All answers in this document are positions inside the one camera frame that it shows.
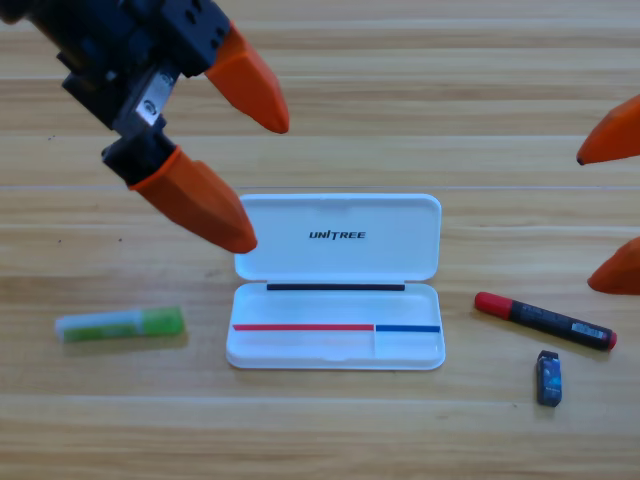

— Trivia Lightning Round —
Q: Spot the white Unitree pencil case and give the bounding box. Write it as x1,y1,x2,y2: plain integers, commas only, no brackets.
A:
225,193,446,371

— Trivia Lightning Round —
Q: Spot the green glue stick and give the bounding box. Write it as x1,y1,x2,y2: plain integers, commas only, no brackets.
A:
54,305,187,344

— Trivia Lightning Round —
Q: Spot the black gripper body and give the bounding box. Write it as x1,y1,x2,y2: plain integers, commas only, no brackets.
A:
0,0,232,187

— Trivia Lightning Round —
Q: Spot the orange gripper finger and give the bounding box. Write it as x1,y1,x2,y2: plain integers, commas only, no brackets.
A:
127,146,259,255
576,93,640,167
587,237,640,296
204,22,291,135

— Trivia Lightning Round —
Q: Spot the black marker with red cap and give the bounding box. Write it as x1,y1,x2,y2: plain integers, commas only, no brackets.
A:
473,291,618,352

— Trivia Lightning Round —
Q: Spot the small black eraser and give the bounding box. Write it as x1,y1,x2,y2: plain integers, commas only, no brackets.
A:
536,349,565,409

